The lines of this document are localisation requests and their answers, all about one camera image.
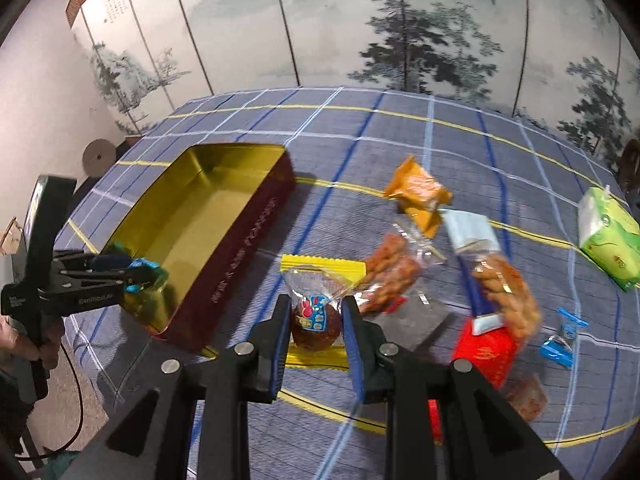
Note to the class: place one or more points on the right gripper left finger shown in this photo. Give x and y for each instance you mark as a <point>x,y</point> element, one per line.
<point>150,436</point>

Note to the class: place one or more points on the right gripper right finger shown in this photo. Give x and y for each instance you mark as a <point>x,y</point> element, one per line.
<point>430,405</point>

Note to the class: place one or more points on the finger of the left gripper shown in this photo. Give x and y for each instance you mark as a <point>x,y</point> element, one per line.
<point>120,278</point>
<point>78,261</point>

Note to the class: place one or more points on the blue candy wrapper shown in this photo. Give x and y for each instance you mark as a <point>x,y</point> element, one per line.
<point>559,347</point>
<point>159,276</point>

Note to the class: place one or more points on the red rice cake packet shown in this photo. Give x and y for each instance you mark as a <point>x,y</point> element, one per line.
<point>492,353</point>

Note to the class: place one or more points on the clear pink pastry packet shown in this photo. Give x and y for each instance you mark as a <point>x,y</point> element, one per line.
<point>528,398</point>

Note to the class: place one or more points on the grey sesame cake packet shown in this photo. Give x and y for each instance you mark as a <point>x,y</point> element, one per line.
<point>415,323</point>

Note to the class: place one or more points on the yellow edged plum packet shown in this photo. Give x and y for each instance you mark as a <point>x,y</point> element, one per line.
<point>317,286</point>

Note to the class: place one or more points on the long dough twists clear bag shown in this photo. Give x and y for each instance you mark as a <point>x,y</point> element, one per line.
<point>394,267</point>

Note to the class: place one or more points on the orange snack packet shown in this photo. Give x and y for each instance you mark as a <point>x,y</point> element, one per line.
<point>419,195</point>

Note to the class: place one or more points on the small fried dough twist bag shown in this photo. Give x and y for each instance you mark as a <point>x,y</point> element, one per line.
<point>504,287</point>

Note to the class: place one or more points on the operator left hand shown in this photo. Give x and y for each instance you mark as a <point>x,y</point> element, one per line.
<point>13,344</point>

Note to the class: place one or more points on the small wooden stand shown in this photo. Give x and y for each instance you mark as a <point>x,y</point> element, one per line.
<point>11,237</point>

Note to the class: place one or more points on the round stone disc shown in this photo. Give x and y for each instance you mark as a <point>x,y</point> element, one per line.
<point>98,157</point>

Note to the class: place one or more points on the gold red toffee tin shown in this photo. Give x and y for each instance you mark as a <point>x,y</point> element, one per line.
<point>201,220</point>

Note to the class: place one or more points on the blue white wrapped bar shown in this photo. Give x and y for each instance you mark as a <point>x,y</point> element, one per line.
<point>473,239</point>

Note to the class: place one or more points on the plaid blue tablecloth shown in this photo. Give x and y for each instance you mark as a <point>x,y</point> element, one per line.
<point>345,145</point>

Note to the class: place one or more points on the green tissue pack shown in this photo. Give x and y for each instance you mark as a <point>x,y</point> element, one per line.
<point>609,236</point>

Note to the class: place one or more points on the dark wooden chair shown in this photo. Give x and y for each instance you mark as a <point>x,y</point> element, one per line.
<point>629,167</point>

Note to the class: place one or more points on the painted folding screen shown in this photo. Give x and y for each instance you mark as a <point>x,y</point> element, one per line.
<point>560,64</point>

